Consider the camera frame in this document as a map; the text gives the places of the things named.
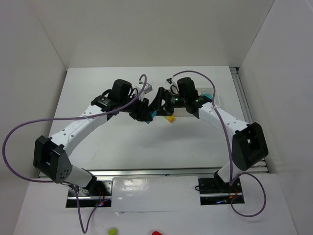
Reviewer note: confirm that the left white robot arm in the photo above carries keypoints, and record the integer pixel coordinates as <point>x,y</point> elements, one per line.
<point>51,155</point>

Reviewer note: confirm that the aluminium rail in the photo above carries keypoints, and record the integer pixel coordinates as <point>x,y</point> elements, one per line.
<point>247,107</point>
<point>153,172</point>

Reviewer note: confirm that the lime green lego foreground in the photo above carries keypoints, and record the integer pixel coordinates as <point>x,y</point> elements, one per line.
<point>113,231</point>

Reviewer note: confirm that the aluminium rail front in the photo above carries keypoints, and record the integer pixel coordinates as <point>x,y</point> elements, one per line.
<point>153,172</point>

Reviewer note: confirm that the aluminium rail right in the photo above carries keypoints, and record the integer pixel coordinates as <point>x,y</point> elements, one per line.
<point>247,107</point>

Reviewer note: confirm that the teal rounded lego piece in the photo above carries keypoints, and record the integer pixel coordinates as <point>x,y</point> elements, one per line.
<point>207,95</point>

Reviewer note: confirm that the white divided container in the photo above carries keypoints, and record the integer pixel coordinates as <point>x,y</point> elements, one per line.
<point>182,112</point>

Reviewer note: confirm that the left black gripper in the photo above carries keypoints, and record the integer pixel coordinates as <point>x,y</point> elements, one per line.
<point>136,109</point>

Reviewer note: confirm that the teal rectangular lego brick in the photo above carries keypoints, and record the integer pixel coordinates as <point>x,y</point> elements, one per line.
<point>152,115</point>

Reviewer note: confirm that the yellow green lego stack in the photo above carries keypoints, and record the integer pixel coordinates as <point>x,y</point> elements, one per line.
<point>171,119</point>

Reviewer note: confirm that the red object foreground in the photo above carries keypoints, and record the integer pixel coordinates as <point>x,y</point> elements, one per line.
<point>156,232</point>

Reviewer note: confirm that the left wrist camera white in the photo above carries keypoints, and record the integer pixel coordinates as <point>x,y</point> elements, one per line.
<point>144,88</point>

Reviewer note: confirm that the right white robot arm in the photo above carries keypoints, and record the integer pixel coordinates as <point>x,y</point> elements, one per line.
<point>202,108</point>

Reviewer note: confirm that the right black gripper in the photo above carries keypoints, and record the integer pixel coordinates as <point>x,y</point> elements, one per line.
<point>162,102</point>

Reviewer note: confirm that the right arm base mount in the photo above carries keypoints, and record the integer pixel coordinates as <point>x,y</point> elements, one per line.
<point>211,194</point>

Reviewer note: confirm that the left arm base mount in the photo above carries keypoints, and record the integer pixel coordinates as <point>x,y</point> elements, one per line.
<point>87,200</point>

